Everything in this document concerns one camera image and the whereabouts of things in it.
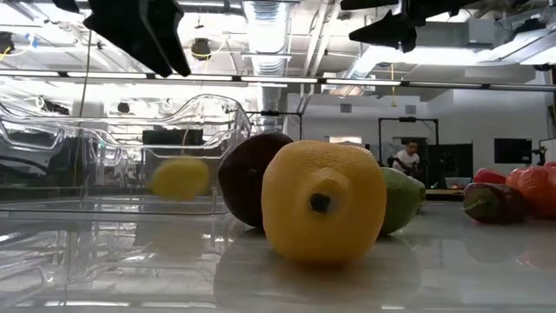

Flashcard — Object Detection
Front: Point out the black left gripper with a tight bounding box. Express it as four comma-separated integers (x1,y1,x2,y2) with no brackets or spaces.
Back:
51,0,192,78

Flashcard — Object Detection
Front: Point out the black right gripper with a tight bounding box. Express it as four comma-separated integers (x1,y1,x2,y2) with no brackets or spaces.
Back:
340,0,482,54

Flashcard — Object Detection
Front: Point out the yellow lemon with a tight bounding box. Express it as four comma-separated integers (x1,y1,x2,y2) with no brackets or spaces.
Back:
150,156,211,202
261,139,388,264

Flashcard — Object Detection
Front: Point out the green lime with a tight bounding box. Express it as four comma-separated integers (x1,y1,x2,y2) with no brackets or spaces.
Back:
412,176,427,213
378,166,421,236

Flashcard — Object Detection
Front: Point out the dark red apple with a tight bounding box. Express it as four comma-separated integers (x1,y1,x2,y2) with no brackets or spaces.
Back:
216,131,295,230

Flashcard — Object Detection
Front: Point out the orange tomato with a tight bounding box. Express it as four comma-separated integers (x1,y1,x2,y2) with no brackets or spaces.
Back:
505,161,556,220

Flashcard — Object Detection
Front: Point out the overhead light bar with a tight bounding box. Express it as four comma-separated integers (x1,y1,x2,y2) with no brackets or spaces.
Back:
0,69,556,93

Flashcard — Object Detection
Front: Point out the clear plastic basket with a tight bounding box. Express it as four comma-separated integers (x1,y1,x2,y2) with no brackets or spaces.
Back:
80,125,222,205
0,93,254,218

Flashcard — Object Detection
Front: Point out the person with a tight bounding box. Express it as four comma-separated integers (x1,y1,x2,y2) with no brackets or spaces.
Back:
387,139,423,176

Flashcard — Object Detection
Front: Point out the black frame stand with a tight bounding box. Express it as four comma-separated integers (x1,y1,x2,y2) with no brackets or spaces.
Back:
378,116,440,167

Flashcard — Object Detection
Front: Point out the silver ventilation duct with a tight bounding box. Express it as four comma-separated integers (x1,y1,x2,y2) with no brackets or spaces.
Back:
241,0,290,131

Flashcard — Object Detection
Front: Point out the black wall screen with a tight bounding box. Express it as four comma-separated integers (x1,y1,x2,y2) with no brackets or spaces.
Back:
493,137,533,165

